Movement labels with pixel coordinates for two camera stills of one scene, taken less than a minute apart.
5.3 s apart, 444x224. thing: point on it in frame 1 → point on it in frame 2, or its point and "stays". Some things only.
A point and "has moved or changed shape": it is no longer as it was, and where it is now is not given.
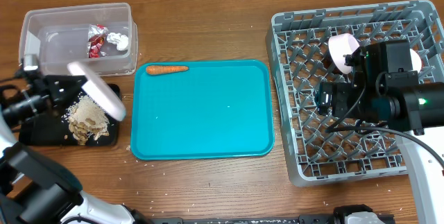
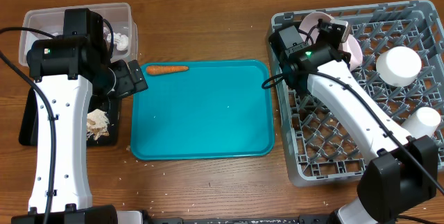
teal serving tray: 216,109 stays
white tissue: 121,41 stays
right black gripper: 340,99 → 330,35
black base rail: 381,218 stays
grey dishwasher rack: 318,149 stays
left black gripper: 50,88 → 127,85
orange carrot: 156,70 stays
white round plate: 103,96 has moved or changed shape
